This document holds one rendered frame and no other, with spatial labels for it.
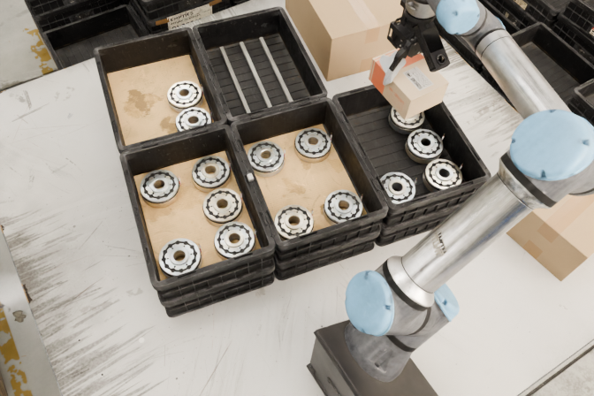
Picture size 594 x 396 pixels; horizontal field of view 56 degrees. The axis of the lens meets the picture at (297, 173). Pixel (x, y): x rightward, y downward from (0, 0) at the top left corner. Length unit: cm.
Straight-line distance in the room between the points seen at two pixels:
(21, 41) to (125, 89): 160
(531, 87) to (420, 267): 41
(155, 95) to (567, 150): 121
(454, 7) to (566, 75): 161
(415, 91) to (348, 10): 59
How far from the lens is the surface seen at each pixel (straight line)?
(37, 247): 172
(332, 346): 121
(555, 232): 162
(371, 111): 172
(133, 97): 177
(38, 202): 179
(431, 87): 142
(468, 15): 117
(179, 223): 150
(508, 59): 121
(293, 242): 134
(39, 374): 236
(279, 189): 153
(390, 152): 164
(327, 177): 156
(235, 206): 147
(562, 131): 95
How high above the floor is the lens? 214
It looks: 57 degrees down
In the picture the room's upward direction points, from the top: 4 degrees clockwise
